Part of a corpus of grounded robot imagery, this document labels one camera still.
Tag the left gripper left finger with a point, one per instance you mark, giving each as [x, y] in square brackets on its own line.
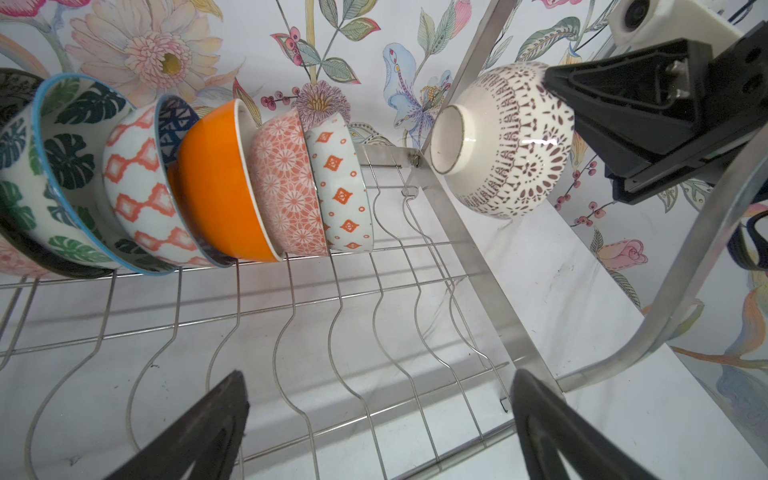
[202, 444]

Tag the stainless steel dish rack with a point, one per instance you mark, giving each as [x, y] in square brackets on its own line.
[358, 366]

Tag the black white floral bowl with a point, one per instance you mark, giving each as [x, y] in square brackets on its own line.
[281, 175]

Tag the green geometric patterned bowl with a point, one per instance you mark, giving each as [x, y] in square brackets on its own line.
[342, 192]

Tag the pink bowl dark floral inside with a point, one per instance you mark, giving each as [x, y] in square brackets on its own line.
[21, 256]

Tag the green leaf patterned bowl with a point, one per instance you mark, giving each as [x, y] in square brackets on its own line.
[51, 175]

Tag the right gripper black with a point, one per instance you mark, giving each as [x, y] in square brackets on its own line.
[638, 110]

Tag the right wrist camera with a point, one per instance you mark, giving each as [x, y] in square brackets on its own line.
[642, 24]

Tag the blue patterned bowl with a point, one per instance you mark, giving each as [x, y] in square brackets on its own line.
[137, 155]

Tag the brown white patterned bowl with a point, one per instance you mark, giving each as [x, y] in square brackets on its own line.
[503, 144]

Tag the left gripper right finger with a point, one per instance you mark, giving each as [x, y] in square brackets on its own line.
[553, 435]

